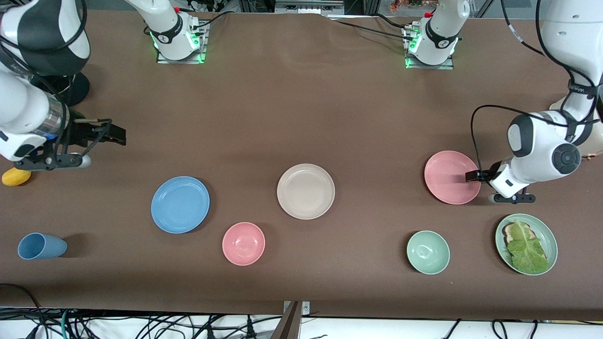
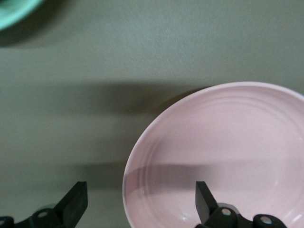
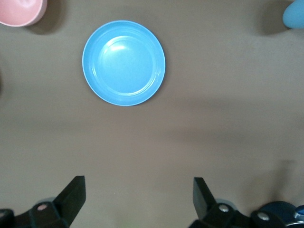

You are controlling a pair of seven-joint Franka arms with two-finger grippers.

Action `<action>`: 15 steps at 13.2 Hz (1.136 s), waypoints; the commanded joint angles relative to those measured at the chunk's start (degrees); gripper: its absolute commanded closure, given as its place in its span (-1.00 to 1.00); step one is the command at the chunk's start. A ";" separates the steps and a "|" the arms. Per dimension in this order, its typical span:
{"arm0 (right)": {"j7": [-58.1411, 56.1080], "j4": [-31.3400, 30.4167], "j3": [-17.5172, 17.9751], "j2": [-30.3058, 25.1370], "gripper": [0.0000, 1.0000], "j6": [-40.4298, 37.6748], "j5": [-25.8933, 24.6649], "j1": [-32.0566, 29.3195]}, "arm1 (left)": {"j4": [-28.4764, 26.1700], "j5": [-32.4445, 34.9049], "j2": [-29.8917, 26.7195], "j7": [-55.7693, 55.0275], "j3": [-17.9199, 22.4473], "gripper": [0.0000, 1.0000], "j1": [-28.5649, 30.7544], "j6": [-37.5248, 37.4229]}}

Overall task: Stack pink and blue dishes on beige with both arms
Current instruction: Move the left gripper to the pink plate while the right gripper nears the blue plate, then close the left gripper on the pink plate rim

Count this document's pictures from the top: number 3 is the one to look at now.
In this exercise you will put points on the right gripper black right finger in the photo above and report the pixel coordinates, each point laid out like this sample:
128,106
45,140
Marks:
204,199

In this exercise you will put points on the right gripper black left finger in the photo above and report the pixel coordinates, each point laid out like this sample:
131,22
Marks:
69,199

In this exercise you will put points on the blue plate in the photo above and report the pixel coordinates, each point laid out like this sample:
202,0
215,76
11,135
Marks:
123,63

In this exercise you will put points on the brown table cover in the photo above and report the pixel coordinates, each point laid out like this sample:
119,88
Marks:
166,142

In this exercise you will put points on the pink bowl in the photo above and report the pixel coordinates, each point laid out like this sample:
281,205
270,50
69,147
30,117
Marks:
19,10

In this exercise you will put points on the blue cup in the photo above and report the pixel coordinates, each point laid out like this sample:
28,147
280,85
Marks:
295,14

